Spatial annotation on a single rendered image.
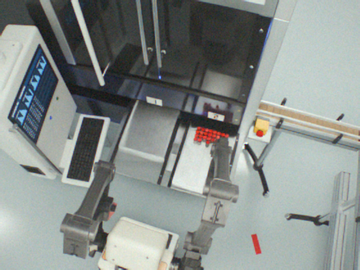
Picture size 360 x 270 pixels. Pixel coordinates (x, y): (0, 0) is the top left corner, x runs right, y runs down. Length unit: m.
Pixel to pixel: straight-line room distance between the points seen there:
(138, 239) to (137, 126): 0.87
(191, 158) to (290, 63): 1.90
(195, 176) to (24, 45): 1.07
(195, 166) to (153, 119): 0.36
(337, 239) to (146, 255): 1.40
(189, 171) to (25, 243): 1.60
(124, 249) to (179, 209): 1.46
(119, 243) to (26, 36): 0.98
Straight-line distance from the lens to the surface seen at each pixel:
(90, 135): 2.05
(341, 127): 2.11
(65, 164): 2.05
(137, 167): 1.86
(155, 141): 1.91
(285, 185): 2.86
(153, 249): 1.24
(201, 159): 1.87
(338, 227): 2.33
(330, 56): 3.71
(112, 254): 1.31
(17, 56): 1.53
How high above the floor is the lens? 2.62
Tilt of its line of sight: 64 degrees down
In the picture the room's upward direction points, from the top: 2 degrees counter-clockwise
